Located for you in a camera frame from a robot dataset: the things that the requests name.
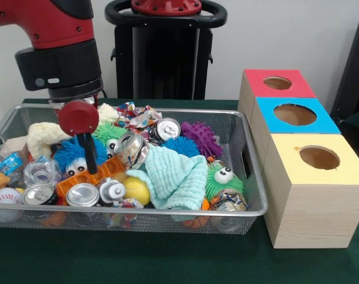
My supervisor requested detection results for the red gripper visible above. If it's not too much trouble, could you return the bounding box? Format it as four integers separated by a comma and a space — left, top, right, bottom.
58, 99, 100, 175

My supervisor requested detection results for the clear plastic bottle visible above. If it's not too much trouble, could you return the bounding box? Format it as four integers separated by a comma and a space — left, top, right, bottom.
23, 156, 62, 187

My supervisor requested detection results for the purple spiky ball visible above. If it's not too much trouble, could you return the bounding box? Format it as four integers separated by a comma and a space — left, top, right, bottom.
181, 121, 223, 159

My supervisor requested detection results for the wooden box with three holes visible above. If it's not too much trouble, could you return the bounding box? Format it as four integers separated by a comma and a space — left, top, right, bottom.
238, 69, 359, 249

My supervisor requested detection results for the blue spiky toy with eyes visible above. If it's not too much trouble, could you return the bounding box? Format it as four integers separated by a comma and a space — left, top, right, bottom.
53, 134, 108, 176

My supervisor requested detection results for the orange plastic tray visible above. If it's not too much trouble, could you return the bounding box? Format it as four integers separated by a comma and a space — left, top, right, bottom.
55, 156, 127, 198

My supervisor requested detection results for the crushed silver can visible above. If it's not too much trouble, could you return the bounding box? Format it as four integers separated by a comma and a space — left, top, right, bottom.
112, 131, 149, 172

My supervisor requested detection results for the cream knit cloth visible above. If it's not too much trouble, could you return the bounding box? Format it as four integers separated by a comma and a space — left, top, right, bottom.
25, 102, 120, 160

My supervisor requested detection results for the yellow ball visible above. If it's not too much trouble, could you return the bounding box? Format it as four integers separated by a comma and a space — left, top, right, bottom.
122, 176, 151, 206

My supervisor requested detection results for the black drink can silver top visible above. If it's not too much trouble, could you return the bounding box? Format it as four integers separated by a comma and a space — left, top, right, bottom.
149, 117, 182, 146

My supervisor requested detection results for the mint green cloth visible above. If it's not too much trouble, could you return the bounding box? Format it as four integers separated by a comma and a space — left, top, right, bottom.
125, 144, 209, 211

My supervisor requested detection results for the white baseball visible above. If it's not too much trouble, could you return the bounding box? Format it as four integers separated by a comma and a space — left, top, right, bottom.
0, 188, 23, 205

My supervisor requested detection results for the dark green table cloth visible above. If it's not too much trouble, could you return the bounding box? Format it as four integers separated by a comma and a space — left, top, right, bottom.
0, 98, 359, 284

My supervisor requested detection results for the green spiky toy with eyes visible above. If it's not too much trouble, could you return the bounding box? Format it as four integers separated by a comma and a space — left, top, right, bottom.
204, 164, 244, 205

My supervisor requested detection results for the black upright panel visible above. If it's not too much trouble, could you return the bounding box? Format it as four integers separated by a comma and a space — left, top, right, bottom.
329, 19, 359, 119

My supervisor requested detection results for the silver wire mesh bin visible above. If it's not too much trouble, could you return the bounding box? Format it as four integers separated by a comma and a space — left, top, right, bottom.
0, 103, 268, 236

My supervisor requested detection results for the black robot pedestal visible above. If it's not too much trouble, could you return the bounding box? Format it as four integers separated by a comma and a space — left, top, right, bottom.
104, 0, 227, 101

